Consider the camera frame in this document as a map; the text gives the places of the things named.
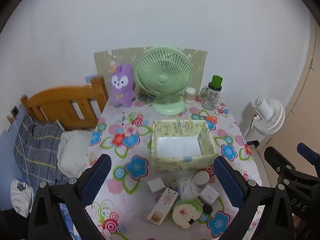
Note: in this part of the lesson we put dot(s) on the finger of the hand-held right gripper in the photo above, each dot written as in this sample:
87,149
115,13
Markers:
277,160
306,152

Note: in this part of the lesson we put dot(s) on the white printed cloth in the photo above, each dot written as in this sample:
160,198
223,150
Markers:
20,200

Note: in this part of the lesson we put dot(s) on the round beige cartoon mirror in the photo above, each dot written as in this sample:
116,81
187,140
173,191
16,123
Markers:
182,215

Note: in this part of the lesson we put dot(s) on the yellow printed fabric storage box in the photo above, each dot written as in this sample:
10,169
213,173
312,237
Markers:
180,163

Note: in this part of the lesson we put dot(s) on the small black round cap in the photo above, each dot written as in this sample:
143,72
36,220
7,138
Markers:
207,208

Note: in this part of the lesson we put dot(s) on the round white case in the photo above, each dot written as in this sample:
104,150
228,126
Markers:
202,178

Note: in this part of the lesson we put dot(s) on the purple plush toy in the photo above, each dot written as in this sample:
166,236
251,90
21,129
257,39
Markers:
122,87

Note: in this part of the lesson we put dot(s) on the wall socket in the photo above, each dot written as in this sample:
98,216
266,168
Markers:
14,111

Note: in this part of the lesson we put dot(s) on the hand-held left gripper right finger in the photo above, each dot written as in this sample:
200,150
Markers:
227,177

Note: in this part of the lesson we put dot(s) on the beige wooden door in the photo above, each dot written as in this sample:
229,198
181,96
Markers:
305,105

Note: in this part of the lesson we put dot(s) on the white plug adapter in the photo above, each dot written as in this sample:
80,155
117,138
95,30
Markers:
157,185

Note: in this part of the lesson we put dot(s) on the wooden bed headboard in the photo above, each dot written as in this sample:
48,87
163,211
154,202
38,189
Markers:
57,97

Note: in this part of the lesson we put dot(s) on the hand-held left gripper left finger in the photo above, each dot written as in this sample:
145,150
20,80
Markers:
96,177

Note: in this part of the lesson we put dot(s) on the clear cotton swab container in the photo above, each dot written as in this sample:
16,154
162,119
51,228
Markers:
190,96

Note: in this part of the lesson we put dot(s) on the blue patterned bedsheet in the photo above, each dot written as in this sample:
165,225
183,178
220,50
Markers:
65,217

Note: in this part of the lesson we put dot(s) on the glass jar with green lid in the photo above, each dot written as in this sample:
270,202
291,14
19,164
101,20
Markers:
211,97

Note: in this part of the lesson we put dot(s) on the white square charger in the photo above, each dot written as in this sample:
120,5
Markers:
208,195

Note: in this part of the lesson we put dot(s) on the white standing fan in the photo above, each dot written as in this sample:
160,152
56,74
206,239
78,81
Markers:
268,120

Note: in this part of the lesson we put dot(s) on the grey plaid blanket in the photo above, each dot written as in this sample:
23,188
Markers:
37,150

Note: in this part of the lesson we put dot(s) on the green desk fan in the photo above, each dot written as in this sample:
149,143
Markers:
163,78

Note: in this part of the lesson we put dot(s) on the long white cardboard box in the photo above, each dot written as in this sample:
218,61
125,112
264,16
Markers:
163,203

